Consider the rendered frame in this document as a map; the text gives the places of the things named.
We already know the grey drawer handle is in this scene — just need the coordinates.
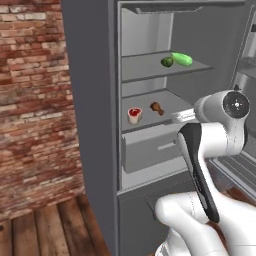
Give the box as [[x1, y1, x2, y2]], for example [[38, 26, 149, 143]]
[[156, 141, 178, 151]]

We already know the grey glass fridge shelf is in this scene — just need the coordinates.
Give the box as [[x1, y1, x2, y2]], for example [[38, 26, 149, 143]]
[[121, 88, 197, 134], [121, 50, 215, 84]]

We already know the brown chicken drumstick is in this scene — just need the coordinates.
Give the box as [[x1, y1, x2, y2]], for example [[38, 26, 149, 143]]
[[149, 101, 165, 117]]

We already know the grey freezer door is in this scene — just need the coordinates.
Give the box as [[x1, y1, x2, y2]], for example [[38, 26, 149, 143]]
[[117, 171, 202, 256]]

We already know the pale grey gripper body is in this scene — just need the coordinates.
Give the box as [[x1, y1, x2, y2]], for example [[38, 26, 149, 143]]
[[170, 108, 198, 125]]

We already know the grey fridge door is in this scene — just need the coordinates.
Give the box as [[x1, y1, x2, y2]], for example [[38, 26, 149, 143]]
[[209, 0, 256, 202]]

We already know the dark green avocado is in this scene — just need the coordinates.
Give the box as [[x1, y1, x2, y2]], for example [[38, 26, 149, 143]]
[[160, 56, 175, 68]]

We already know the grey fridge drawer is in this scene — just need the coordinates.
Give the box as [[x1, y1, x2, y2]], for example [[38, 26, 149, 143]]
[[121, 122, 188, 175]]

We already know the grey open fridge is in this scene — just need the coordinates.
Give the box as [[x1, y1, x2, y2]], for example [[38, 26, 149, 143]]
[[61, 0, 256, 256]]

